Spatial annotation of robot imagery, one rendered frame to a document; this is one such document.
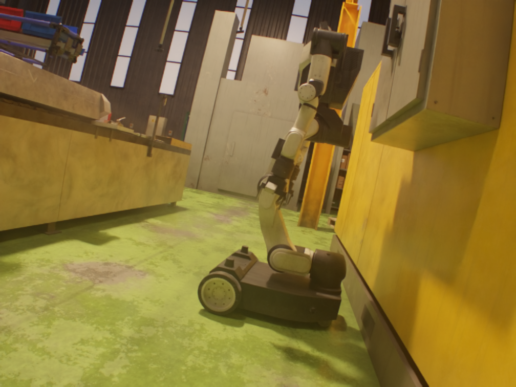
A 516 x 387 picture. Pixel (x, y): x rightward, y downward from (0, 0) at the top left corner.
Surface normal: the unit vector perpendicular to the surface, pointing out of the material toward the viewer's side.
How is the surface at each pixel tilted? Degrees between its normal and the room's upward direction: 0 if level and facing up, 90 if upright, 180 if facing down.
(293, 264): 90
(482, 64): 90
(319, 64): 90
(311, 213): 90
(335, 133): 113
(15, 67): 80
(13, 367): 0
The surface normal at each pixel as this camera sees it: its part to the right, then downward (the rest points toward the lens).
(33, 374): 0.21, -0.98
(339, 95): -0.21, 0.44
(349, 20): -0.09, 0.04
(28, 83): 1.00, 0.04
